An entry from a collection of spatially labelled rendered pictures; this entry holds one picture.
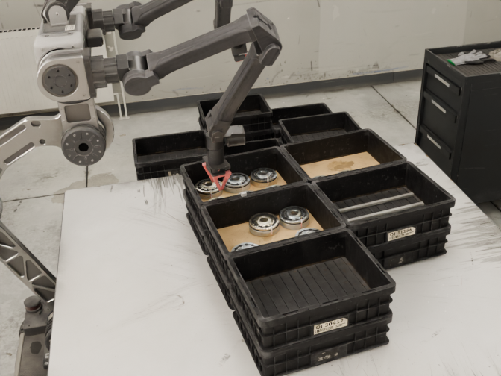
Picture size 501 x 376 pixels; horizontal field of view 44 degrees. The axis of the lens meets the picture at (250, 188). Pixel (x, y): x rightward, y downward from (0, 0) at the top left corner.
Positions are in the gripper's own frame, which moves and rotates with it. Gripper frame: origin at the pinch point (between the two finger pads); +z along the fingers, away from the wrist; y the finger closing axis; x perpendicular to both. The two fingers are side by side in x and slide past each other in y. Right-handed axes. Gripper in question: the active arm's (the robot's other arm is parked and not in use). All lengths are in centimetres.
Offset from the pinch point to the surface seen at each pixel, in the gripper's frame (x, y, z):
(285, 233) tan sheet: -14.7, -23.5, 10.9
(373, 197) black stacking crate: -54, -18, 11
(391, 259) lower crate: -45, -43, 18
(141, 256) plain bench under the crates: 28.9, 4.5, 25.0
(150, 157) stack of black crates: -5, 114, 48
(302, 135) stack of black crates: -89, 98, 46
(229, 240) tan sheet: 3.5, -18.2, 11.2
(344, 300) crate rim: -8, -70, 0
